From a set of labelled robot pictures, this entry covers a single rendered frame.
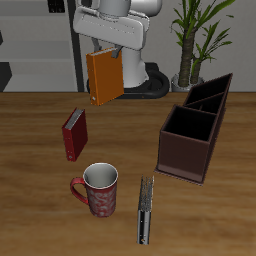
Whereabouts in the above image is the orange book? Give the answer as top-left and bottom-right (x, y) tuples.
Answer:
(85, 46), (125, 107)

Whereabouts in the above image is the dark brown desk caddy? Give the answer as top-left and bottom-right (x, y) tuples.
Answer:
(153, 72), (234, 186)

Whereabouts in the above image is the red patterned mug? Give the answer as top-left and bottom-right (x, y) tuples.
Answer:
(69, 162), (119, 219)

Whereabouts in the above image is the grey shelf unit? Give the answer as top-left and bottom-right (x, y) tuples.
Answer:
(0, 0), (85, 93)

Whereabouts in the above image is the dark red book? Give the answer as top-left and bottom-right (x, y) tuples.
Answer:
(61, 107), (89, 163)

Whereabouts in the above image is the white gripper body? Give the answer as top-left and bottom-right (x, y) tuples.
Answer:
(72, 6), (150, 51)

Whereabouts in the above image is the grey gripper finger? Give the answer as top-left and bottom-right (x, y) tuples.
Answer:
(111, 45), (124, 60)
(91, 36), (103, 53)

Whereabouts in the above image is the grey speckled book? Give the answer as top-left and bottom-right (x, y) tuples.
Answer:
(136, 175), (155, 246)

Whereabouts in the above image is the green pot plant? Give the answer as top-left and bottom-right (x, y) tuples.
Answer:
(169, 0), (236, 93)

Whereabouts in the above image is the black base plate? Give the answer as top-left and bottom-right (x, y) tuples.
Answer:
(86, 61), (171, 100)

